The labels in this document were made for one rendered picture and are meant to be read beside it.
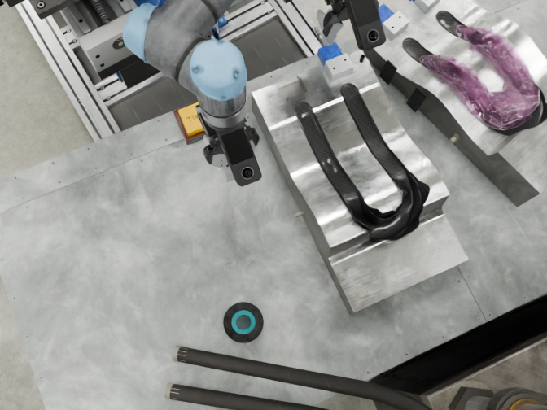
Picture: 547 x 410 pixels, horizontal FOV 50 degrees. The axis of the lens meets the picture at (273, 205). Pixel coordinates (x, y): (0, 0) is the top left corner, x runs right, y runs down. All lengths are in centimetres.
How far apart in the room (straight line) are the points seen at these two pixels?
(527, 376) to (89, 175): 101
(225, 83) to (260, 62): 126
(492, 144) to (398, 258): 32
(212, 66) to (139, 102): 123
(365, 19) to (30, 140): 155
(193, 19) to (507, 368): 92
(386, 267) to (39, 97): 157
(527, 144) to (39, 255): 104
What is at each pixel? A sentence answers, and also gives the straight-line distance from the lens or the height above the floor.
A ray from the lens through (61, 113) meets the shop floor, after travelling 232.
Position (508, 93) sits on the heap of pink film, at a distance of 136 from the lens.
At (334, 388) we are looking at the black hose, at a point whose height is 90.
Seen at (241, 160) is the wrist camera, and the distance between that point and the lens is 99.
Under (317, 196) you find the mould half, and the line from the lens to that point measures 116.
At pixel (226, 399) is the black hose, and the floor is 85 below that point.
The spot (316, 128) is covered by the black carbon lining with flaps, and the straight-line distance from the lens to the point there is 124.
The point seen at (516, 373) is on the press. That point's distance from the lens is 135.
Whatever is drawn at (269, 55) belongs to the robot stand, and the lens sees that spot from 208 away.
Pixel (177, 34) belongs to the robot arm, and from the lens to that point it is 87.
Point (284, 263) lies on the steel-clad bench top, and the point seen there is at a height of 80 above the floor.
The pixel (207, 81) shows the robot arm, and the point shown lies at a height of 130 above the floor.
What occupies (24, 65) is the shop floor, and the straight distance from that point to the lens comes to 246.
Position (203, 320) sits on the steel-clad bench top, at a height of 80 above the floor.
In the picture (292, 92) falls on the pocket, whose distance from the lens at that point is 129.
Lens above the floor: 202
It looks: 75 degrees down
